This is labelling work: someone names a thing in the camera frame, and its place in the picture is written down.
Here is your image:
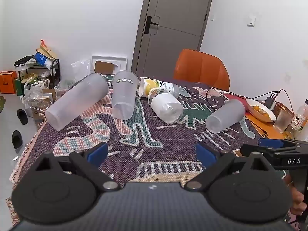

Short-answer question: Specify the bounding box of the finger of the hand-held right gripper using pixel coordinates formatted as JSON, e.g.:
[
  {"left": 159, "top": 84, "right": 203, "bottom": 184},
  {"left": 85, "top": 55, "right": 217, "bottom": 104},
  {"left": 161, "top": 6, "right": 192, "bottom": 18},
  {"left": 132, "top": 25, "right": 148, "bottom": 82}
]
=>
[
  {"left": 257, "top": 138, "right": 308, "bottom": 149},
  {"left": 240, "top": 144, "right": 285, "bottom": 161}
]

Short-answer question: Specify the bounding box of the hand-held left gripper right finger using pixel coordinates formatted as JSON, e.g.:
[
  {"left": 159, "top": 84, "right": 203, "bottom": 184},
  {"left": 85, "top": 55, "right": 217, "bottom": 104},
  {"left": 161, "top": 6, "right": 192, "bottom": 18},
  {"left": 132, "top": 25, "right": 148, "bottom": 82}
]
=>
[{"left": 183, "top": 141, "right": 273, "bottom": 192}]

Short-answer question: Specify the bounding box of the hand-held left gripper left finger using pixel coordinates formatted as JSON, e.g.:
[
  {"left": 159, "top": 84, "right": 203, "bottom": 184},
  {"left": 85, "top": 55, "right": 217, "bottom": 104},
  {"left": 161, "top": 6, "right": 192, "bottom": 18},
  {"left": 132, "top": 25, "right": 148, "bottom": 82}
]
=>
[{"left": 32, "top": 141, "right": 121, "bottom": 193}]

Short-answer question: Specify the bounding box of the small frosted plastic cup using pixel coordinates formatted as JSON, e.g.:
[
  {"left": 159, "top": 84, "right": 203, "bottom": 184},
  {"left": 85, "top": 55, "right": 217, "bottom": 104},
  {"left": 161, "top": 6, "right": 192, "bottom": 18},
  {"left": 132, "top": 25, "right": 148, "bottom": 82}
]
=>
[{"left": 205, "top": 99, "right": 246, "bottom": 134}]

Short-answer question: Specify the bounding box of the large frosted plastic cup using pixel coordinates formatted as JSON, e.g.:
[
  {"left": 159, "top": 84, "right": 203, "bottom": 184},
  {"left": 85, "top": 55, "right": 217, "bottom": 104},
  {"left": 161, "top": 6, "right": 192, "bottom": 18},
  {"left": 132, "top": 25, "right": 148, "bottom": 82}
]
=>
[{"left": 45, "top": 73, "right": 109, "bottom": 132}]

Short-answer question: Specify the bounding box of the frosted cup with oval prints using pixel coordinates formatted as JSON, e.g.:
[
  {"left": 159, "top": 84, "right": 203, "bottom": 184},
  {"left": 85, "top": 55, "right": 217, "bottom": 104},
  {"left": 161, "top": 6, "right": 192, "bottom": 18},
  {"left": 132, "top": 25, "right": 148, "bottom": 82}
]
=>
[{"left": 112, "top": 71, "right": 139, "bottom": 120}]

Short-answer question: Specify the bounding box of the person's right hand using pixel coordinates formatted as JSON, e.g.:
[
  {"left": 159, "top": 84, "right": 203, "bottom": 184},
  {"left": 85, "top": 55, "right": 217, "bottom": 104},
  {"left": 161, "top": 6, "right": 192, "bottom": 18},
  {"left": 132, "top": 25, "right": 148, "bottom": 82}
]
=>
[{"left": 283, "top": 173, "right": 308, "bottom": 216}]

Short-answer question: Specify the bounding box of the orange table mat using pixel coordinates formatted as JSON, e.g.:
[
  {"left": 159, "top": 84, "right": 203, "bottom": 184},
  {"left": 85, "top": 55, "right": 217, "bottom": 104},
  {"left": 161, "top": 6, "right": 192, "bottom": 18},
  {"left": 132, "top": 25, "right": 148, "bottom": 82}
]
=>
[{"left": 245, "top": 113, "right": 290, "bottom": 140}]

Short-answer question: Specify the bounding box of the clear drinking glass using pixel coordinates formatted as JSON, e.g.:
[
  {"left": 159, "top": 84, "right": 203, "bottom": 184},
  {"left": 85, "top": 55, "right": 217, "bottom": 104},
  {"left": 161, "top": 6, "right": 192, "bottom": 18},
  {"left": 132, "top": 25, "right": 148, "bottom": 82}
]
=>
[{"left": 273, "top": 109, "right": 293, "bottom": 133}]

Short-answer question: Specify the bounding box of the white bowl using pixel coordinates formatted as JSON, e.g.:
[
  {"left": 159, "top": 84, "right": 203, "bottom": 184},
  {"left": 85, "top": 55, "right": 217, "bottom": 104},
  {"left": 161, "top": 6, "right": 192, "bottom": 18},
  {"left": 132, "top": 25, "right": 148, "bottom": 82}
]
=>
[{"left": 246, "top": 98, "right": 277, "bottom": 123}]

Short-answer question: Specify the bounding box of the pile of small oranges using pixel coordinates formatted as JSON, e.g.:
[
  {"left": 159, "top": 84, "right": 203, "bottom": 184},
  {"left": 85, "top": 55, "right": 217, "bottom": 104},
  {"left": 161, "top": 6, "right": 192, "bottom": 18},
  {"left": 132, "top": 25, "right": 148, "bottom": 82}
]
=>
[{"left": 251, "top": 104, "right": 270, "bottom": 119}]

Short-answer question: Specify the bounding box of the clear bottle with white label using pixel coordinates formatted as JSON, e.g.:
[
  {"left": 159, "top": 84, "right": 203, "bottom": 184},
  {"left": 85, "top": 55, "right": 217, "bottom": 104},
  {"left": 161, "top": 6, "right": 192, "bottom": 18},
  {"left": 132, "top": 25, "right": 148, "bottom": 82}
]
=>
[{"left": 289, "top": 99, "right": 308, "bottom": 138}]

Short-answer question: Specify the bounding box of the black power adapter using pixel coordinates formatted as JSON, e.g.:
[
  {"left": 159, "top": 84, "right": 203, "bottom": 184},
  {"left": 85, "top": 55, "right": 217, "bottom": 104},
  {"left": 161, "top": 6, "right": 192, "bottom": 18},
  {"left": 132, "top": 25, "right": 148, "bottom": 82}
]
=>
[{"left": 264, "top": 97, "right": 277, "bottom": 110}]

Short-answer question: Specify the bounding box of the printed woven blanket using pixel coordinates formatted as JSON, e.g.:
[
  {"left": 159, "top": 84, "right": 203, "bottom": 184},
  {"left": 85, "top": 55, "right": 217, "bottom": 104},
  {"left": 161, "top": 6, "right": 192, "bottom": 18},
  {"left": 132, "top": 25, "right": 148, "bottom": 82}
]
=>
[{"left": 6, "top": 75, "right": 287, "bottom": 227}]

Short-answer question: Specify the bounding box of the plastic bottle with yellow label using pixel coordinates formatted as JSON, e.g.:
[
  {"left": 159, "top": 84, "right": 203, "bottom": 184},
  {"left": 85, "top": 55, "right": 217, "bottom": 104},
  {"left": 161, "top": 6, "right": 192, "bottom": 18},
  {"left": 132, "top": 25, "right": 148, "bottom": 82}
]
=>
[{"left": 139, "top": 77, "right": 187, "bottom": 100}]

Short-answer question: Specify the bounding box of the black slipper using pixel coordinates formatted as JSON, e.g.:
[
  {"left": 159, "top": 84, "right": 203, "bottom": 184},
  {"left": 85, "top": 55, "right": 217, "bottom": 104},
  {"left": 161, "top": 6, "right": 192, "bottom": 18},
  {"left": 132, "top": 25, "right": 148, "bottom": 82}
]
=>
[
  {"left": 11, "top": 130, "right": 23, "bottom": 150},
  {"left": 16, "top": 109, "right": 29, "bottom": 125}
]

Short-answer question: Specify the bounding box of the clear plastic bag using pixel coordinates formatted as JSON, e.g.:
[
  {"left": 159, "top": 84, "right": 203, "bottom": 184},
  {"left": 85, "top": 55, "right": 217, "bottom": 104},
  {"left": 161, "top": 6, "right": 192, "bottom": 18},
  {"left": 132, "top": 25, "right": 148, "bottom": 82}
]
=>
[{"left": 71, "top": 59, "right": 92, "bottom": 83}]

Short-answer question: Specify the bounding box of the orange chair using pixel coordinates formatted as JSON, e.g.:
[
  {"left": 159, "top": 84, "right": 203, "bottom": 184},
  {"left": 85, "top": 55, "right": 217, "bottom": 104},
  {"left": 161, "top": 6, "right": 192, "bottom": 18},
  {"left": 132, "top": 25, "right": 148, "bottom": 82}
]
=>
[{"left": 173, "top": 49, "right": 230, "bottom": 92}]

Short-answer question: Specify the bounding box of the brown cardboard piece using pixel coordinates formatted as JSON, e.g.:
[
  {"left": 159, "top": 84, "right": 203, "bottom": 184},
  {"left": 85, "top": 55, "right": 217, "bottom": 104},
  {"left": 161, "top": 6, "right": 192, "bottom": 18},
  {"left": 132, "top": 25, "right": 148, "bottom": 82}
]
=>
[{"left": 94, "top": 61, "right": 116, "bottom": 74}]

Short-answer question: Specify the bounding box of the white plastic bag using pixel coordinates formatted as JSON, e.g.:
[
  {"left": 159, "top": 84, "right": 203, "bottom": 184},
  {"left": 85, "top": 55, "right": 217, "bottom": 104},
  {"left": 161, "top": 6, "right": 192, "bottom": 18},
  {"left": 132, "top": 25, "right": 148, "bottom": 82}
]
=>
[{"left": 23, "top": 78, "right": 51, "bottom": 107}]

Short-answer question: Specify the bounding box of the black shelf rack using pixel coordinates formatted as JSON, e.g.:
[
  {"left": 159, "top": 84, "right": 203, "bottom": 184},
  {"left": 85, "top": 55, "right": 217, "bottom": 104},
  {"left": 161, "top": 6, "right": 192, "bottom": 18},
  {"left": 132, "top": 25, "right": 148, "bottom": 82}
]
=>
[{"left": 14, "top": 57, "right": 61, "bottom": 97}]

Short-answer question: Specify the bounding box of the orange box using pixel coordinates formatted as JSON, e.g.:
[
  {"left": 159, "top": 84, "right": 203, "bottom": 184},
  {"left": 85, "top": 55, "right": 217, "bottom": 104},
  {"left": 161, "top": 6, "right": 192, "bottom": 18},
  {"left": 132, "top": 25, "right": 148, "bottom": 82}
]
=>
[{"left": 0, "top": 71, "right": 18, "bottom": 94}]

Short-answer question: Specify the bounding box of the grey door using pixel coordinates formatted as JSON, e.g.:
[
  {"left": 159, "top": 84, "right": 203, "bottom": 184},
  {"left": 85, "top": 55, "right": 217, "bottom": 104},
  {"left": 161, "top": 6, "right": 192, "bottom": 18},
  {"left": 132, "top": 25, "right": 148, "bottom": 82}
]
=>
[{"left": 131, "top": 0, "right": 216, "bottom": 78}]

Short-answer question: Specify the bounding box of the white cup with handle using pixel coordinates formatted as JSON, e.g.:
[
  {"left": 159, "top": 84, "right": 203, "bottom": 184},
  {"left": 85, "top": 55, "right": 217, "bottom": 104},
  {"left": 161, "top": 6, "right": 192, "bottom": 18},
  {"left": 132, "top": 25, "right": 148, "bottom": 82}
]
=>
[{"left": 148, "top": 88, "right": 184, "bottom": 125}]

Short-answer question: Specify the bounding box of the black cable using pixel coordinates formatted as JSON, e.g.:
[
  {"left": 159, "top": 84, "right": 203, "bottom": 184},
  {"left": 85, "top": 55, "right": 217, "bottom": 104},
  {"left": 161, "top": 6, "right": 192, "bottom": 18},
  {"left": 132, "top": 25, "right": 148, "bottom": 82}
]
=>
[{"left": 206, "top": 86, "right": 290, "bottom": 113}]

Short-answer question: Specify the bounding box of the brown paper bag with orange handle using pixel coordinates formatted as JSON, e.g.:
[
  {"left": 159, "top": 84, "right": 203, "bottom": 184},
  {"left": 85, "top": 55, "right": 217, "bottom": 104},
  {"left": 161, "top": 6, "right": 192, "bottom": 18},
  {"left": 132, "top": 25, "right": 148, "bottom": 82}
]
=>
[{"left": 36, "top": 39, "right": 59, "bottom": 60}]

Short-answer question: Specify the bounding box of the black door lock handle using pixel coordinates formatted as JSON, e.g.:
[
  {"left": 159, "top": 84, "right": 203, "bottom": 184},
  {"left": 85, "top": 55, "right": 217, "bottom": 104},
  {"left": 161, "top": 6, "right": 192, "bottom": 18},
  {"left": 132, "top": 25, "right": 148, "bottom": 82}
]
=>
[{"left": 144, "top": 16, "right": 159, "bottom": 34}]

